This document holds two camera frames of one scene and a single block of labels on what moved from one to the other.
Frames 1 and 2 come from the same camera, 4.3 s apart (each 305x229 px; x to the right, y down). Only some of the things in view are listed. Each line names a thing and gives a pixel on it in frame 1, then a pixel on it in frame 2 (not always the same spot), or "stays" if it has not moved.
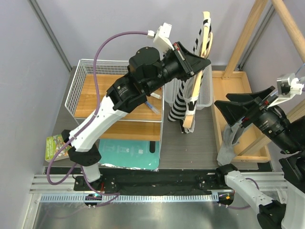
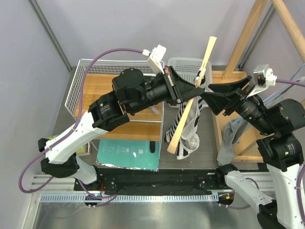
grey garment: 227,152 stays
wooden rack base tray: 252,147 stays
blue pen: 154,109 stays
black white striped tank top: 183,106 to 189,140
